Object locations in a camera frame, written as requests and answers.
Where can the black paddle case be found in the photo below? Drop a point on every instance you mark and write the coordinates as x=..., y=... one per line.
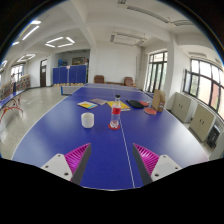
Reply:
x=134, y=103

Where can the brown armchair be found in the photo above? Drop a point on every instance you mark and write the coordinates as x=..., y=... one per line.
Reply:
x=129, y=81
x=99, y=79

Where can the ceiling lights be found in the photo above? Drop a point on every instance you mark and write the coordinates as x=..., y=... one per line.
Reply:
x=60, y=41

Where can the brown cardboard box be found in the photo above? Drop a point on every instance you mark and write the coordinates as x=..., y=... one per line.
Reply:
x=158, y=100

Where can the red table tennis paddle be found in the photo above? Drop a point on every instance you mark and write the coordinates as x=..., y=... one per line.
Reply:
x=144, y=103
x=150, y=111

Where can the dark door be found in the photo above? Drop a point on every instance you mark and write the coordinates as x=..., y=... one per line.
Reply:
x=43, y=73

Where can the large black-framed window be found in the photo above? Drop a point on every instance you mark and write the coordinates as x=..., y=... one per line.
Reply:
x=205, y=83

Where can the white cup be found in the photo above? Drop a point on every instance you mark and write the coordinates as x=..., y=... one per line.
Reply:
x=87, y=120

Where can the folded blue table tennis tables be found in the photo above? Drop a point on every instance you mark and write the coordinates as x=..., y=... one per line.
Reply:
x=70, y=74

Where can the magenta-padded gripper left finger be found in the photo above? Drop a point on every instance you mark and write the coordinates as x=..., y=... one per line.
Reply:
x=77, y=158

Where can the red-legged blue table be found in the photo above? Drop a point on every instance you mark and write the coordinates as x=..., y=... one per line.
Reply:
x=8, y=100

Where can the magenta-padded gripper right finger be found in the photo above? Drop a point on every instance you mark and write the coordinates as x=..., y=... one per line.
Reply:
x=147, y=159

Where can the shelf unit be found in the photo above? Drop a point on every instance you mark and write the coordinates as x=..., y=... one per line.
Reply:
x=21, y=83

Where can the black floor appliance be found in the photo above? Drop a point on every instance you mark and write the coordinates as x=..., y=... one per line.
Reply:
x=213, y=136

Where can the clear red-labelled drink bottle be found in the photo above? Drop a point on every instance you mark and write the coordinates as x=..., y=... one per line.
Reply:
x=115, y=111

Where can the grey pink booklet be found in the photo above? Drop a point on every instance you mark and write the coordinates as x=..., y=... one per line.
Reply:
x=98, y=101

